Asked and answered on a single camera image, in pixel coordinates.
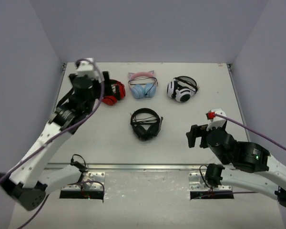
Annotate black headset with microphone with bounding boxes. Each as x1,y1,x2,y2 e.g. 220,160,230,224
130,108,163,141

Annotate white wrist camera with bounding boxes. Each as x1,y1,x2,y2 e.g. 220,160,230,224
206,108,227,131
75,58,98,79

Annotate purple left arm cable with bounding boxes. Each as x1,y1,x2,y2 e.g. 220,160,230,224
0,58,105,229

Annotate aluminium table edge rail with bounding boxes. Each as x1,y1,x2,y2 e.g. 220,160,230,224
44,163,229,171

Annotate blue pink cat-ear headphones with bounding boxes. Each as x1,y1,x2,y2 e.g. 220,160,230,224
128,70,158,99

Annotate metal base plate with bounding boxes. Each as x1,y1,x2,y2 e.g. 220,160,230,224
61,171,106,191
188,170,233,192

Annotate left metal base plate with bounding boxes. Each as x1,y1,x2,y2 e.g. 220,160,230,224
61,171,106,191

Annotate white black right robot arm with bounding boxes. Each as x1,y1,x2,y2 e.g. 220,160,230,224
186,125,286,208

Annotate white black striped headphones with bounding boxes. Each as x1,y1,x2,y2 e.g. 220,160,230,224
166,76,198,103

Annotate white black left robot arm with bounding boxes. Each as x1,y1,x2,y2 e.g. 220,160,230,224
0,72,111,211

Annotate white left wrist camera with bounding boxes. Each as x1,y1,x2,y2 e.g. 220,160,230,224
75,58,98,79

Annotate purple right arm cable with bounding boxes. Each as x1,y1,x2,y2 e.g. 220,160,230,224
190,113,286,200

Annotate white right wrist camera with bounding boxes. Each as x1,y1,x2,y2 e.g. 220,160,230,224
206,108,227,131

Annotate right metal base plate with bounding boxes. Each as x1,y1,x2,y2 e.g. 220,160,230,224
188,170,233,192

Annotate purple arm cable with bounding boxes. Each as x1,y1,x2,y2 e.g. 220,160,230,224
190,113,286,200
0,58,105,229

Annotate red black headphones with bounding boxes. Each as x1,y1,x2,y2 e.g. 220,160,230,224
102,79,126,106

